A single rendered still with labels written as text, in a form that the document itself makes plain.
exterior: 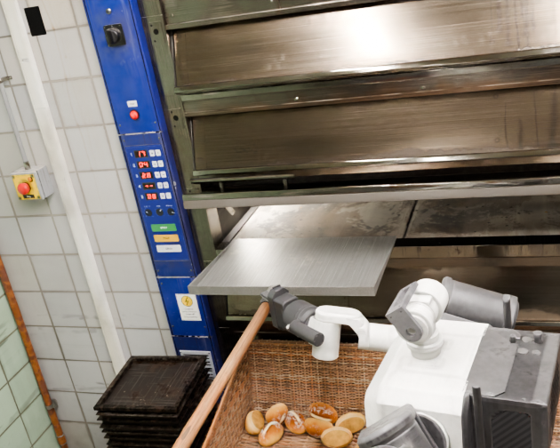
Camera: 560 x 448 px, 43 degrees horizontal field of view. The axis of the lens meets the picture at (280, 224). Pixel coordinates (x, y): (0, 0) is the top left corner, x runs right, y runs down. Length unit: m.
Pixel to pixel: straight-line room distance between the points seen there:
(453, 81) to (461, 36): 0.12
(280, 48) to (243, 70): 0.13
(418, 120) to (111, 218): 1.08
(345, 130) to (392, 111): 0.14
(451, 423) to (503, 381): 0.11
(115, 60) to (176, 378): 1.02
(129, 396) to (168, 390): 0.13
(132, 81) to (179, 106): 0.16
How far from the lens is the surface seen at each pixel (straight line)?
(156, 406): 2.26
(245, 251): 2.27
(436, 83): 1.97
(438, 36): 1.93
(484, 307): 1.42
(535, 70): 1.95
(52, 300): 2.79
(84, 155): 2.42
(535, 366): 1.23
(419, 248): 2.14
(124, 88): 2.22
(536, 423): 1.18
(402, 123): 2.01
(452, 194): 1.90
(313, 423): 2.35
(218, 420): 2.26
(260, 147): 2.12
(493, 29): 1.92
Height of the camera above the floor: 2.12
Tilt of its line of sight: 23 degrees down
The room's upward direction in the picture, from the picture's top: 10 degrees counter-clockwise
